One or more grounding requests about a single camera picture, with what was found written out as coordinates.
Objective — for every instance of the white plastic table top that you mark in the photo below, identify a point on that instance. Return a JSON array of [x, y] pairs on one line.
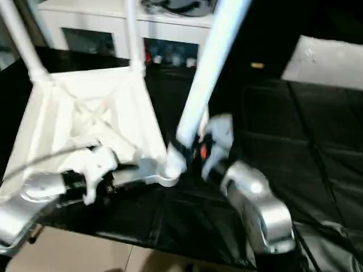
[[71, 93]]

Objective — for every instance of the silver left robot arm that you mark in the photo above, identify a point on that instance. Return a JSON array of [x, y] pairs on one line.
[[34, 190]]

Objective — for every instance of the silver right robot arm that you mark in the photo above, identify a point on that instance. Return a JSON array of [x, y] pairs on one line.
[[255, 192]]

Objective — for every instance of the black quilted mat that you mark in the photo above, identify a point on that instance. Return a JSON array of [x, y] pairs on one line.
[[297, 141]]

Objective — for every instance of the small gold label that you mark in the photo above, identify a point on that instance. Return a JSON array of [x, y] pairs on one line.
[[257, 65]]

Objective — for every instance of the black cabinet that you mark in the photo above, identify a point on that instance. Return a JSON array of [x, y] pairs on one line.
[[269, 28]]

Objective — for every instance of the round grey dish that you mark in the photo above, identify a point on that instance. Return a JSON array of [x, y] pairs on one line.
[[187, 5]]

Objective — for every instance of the pale panel with holes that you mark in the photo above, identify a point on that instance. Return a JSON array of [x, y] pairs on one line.
[[326, 62]]

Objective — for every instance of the white sideboard with glass doors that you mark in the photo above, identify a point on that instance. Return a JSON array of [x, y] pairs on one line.
[[99, 20]]

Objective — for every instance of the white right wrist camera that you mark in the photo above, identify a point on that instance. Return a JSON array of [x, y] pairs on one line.
[[224, 127]]

